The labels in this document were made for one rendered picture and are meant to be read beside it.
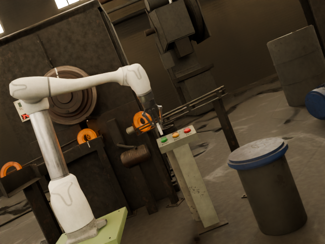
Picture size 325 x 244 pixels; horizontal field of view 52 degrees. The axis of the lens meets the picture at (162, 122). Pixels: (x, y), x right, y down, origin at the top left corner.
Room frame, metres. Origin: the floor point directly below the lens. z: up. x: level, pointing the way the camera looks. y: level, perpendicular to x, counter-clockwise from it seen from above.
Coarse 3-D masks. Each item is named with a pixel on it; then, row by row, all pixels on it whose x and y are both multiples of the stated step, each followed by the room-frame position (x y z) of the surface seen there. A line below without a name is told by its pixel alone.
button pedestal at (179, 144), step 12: (180, 132) 2.01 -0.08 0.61; (192, 132) 1.96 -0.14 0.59; (168, 144) 1.94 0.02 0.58; (180, 144) 1.95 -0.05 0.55; (180, 156) 1.96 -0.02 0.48; (192, 156) 1.96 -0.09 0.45; (180, 168) 1.96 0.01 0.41; (192, 168) 1.96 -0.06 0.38; (192, 180) 1.96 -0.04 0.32; (192, 192) 1.96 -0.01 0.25; (204, 192) 1.96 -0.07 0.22; (204, 204) 1.96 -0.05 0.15; (204, 216) 1.96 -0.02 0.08; (216, 216) 1.96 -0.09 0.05; (204, 228) 1.96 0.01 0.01; (216, 228) 1.91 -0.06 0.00
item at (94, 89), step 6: (60, 66) 2.71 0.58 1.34; (66, 66) 2.71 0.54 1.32; (72, 66) 2.71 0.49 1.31; (48, 72) 2.71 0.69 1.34; (54, 72) 2.71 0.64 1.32; (78, 72) 2.70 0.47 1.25; (84, 72) 2.70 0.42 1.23; (96, 96) 2.70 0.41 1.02; (90, 108) 2.71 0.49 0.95; (84, 114) 2.71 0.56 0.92; (54, 120) 2.71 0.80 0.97; (60, 120) 2.71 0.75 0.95; (72, 120) 2.71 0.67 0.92; (78, 120) 2.71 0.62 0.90
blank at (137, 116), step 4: (140, 112) 2.55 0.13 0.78; (136, 116) 2.57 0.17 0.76; (140, 116) 2.55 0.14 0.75; (148, 116) 2.53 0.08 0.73; (136, 120) 2.58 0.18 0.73; (136, 124) 2.59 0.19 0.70; (140, 124) 2.58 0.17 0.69; (148, 124) 2.53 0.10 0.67; (140, 128) 2.58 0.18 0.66; (148, 128) 2.54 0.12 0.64
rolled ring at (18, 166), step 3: (9, 162) 2.80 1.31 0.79; (12, 162) 2.79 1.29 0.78; (15, 162) 2.80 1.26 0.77; (6, 165) 2.79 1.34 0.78; (9, 165) 2.79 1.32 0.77; (12, 165) 2.79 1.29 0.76; (15, 165) 2.78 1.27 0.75; (18, 165) 2.78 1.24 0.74; (3, 168) 2.79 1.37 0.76; (6, 168) 2.80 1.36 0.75; (18, 168) 2.77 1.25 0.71; (0, 171) 2.79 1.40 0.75; (3, 171) 2.78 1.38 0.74; (0, 174) 2.78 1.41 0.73; (3, 174) 2.77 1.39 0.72
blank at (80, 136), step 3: (84, 129) 2.73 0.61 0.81; (87, 129) 2.72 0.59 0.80; (90, 129) 2.74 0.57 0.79; (81, 132) 2.73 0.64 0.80; (84, 132) 2.73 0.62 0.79; (87, 132) 2.72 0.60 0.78; (90, 132) 2.72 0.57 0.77; (93, 132) 2.72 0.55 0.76; (78, 135) 2.73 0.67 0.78; (81, 135) 2.73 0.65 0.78; (84, 135) 2.75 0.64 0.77; (90, 135) 2.72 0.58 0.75; (93, 135) 2.72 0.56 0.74; (78, 138) 2.73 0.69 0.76; (81, 138) 2.73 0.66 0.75; (90, 138) 2.72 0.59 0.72; (78, 141) 2.73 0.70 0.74; (81, 141) 2.73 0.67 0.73; (84, 141) 2.73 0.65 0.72
